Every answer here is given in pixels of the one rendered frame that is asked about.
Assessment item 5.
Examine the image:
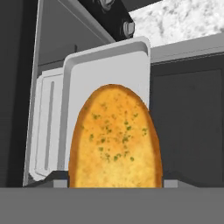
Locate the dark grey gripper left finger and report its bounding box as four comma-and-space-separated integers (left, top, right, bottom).
27, 170, 70, 189

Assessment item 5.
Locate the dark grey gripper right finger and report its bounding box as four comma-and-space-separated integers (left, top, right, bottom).
161, 170, 200, 189

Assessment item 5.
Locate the golden herbed baguette bread slice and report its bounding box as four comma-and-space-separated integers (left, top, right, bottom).
67, 83, 163, 189

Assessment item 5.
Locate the light grey toaster oven door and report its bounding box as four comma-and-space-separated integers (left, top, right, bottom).
29, 67, 66, 182

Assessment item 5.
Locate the white toaster oven tray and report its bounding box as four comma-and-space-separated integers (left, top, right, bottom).
57, 36, 151, 173

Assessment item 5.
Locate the grey toaster oven knob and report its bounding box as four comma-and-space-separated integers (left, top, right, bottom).
122, 20, 136, 39
98, 0, 116, 9

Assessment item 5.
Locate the dark grey cupboard front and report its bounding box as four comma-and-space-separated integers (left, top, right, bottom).
149, 53, 224, 189

